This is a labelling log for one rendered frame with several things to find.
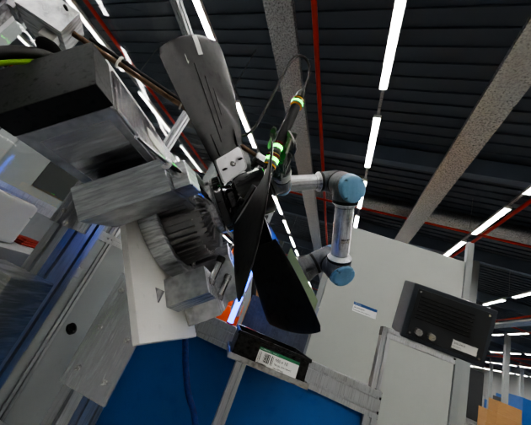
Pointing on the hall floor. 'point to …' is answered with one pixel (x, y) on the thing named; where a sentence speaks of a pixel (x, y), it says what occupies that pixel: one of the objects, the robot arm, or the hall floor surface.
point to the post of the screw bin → (228, 394)
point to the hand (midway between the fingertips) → (281, 129)
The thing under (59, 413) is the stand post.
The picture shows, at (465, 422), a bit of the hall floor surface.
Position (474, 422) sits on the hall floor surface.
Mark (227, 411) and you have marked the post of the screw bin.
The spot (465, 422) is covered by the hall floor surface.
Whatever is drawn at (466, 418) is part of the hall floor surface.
